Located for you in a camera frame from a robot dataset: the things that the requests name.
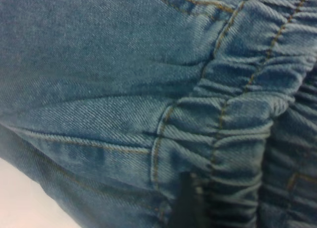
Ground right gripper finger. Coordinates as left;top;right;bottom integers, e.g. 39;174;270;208
170;172;207;228

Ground blue denim printed jeans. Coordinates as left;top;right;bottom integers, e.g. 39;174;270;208
0;0;317;228

